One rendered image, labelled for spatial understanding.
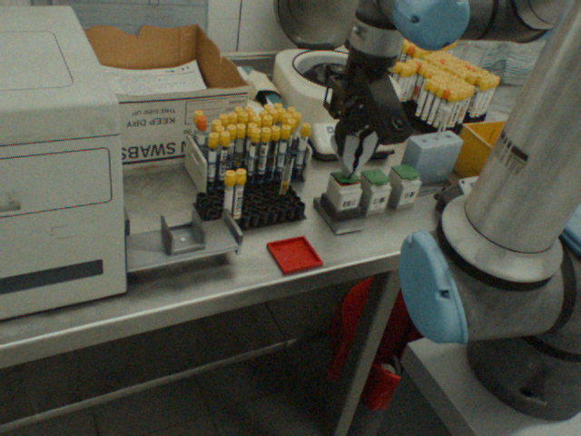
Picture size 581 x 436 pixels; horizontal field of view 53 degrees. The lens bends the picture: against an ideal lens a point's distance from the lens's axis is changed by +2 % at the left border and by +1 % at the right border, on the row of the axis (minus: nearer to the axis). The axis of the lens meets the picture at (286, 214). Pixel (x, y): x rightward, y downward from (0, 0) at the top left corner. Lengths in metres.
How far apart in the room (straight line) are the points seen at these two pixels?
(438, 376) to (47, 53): 0.60
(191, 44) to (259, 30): 0.20
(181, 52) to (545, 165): 0.94
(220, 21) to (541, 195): 1.00
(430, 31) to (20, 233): 0.52
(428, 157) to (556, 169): 0.62
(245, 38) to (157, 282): 0.74
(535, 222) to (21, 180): 0.51
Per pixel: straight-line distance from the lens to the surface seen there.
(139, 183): 1.03
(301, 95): 1.14
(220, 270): 0.87
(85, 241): 0.75
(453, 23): 0.72
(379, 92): 0.85
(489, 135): 1.26
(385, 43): 0.83
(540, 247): 0.56
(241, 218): 0.93
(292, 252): 0.91
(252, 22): 1.41
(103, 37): 1.25
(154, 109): 1.01
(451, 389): 0.76
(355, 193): 0.96
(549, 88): 0.48
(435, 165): 1.12
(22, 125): 0.65
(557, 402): 0.77
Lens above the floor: 1.47
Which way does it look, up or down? 37 degrees down
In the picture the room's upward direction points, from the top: 10 degrees clockwise
